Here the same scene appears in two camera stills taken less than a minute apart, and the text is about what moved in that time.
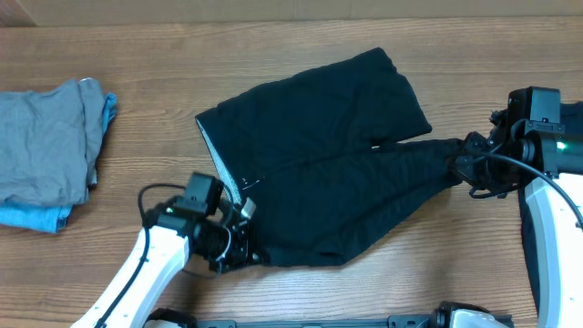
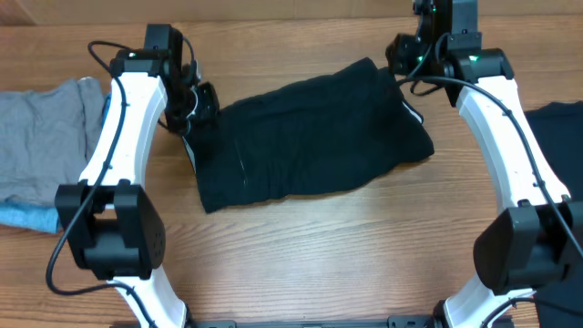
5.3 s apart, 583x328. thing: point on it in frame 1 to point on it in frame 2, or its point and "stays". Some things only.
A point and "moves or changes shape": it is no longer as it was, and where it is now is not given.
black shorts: [320, 158] moves or changes shape
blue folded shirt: [51, 218] stays
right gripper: [470, 160] to [397, 56]
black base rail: [406, 322] stays
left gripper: [244, 257] to [211, 109]
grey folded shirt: [48, 141] stays
